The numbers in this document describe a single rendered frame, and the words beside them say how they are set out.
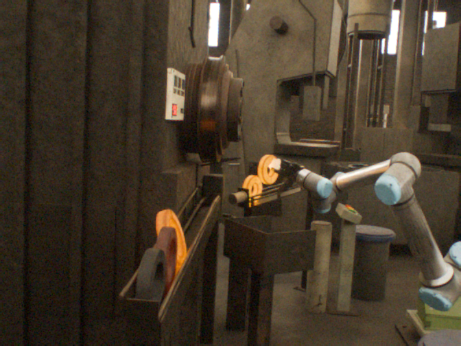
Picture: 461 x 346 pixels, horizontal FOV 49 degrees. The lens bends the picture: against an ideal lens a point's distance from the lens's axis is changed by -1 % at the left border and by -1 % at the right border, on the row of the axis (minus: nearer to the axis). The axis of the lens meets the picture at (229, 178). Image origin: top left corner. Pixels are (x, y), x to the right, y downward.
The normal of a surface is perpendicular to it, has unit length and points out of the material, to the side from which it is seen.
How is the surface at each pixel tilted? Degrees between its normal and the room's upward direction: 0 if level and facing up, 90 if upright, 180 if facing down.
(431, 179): 90
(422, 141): 90
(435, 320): 90
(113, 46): 90
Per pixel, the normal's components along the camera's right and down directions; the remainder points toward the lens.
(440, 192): 0.18, 0.11
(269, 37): -0.32, 0.08
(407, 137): -0.96, -0.02
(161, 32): -0.08, 0.11
